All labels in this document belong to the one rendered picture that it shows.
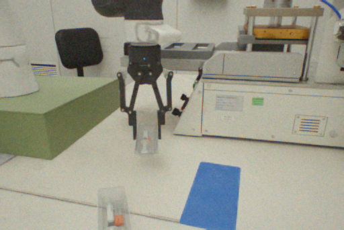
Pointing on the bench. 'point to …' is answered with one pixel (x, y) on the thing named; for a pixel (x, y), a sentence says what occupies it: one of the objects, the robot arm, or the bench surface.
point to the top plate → (269, 10)
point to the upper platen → (279, 33)
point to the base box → (265, 113)
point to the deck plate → (282, 81)
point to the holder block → (187, 50)
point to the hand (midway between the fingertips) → (146, 126)
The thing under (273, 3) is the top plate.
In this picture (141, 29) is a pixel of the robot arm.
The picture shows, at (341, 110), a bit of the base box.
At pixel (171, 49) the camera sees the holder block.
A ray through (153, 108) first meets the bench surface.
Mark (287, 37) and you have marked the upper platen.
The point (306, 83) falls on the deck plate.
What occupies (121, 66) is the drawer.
